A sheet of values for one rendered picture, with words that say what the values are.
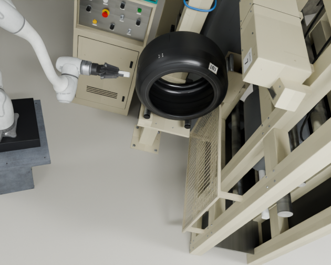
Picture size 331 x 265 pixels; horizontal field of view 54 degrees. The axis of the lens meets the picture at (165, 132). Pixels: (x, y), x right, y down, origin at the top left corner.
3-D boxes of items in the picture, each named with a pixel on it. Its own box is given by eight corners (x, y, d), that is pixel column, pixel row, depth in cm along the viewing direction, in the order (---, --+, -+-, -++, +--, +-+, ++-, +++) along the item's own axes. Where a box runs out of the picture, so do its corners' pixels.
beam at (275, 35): (237, 2, 180) (250, -23, 168) (279, 15, 184) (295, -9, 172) (240, 81, 145) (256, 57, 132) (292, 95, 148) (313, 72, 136)
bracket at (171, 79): (144, 79, 238) (147, 70, 230) (196, 92, 244) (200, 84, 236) (144, 82, 236) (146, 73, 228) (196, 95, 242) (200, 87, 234)
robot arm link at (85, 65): (83, 56, 200) (93, 58, 200) (84, 67, 207) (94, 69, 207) (79, 67, 194) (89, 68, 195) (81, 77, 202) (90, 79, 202)
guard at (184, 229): (189, 133, 291) (219, 81, 235) (191, 134, 292) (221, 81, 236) (181, 233, 239) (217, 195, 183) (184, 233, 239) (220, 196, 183)
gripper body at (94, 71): (89, 69, 195) (104, 71, 196) (92, 59, 200) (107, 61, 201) (90, 78, 201) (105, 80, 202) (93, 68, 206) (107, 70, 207)
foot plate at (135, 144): (134, 124, 318) (135, 123, 317) (161, 131, 322) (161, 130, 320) (130, 148, 303) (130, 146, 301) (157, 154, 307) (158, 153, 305)
